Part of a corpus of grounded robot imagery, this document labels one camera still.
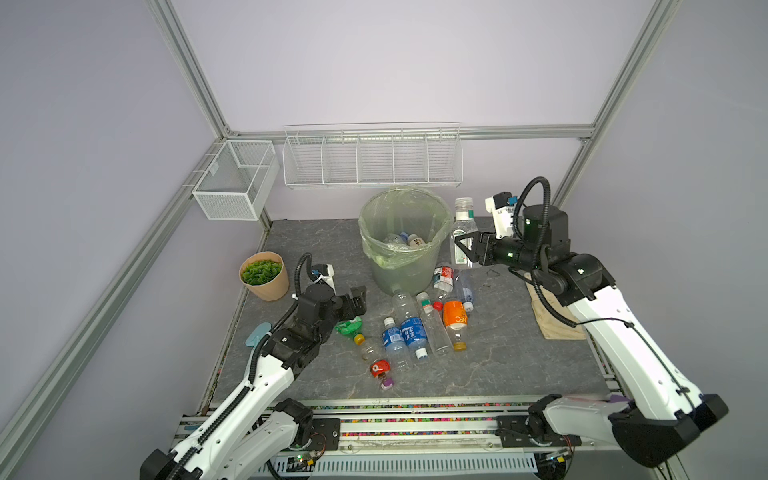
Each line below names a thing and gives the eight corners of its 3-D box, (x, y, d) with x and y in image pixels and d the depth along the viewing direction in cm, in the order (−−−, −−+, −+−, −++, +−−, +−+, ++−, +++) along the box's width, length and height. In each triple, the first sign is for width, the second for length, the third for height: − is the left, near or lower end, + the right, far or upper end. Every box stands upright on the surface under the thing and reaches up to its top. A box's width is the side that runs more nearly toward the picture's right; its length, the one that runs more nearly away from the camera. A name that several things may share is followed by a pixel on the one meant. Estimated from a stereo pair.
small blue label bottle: (394, 375, 84) (394, 369, 80) (376, 327, 94) (375, 319, 89) (412, 367, 86) (413, 361, 82) (392, 321, 95) (392, 313, 91)
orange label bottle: (447, 351, 87) (448, 347, 85) (442, 303, 97) (443, 298, 95) (473, 351, 87) (475, 347, 85) (465, 303, 97) (466, 298, 95)
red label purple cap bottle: (384, 393, 82) (383, 388, 78) (369, 370, 85) (368, 365, 82) (399, 381, 83) (399, 377, 80) (383, 359, 87) (383, 354, 84)
